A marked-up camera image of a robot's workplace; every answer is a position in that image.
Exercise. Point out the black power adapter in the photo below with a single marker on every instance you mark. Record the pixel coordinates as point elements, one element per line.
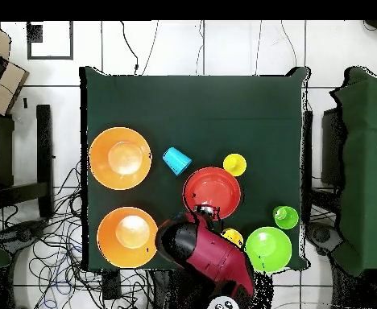
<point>111,285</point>

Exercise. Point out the red plastic bowl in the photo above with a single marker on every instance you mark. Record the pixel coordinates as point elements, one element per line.
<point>212,190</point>

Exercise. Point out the orange plastic bowl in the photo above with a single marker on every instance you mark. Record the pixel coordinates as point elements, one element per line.
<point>124,251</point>
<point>120,157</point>

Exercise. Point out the dark green tablecloth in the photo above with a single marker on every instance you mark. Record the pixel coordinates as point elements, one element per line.
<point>191,112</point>

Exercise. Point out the light blue plastic cup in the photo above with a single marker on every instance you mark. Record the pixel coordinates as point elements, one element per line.
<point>177,161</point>

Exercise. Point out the black stand frame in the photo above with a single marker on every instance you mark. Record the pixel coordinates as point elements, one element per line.
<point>44,145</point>

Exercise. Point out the green plastic cup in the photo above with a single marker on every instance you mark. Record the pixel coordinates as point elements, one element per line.
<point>285,217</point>

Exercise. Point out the black equipment base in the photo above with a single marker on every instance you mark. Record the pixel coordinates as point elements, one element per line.
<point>322,236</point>
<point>24,233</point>

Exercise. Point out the black box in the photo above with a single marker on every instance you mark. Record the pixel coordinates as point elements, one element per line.
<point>332,148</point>

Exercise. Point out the black square floor frame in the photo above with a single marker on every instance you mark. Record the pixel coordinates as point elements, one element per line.
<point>29,42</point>

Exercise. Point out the green plastic bowl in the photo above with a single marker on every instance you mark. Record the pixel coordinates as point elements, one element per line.
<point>269,249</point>

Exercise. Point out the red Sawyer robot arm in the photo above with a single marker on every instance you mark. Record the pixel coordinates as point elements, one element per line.
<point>214,254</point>

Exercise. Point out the yellow plastic cup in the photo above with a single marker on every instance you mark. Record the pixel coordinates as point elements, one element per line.
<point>233,235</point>
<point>235,163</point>

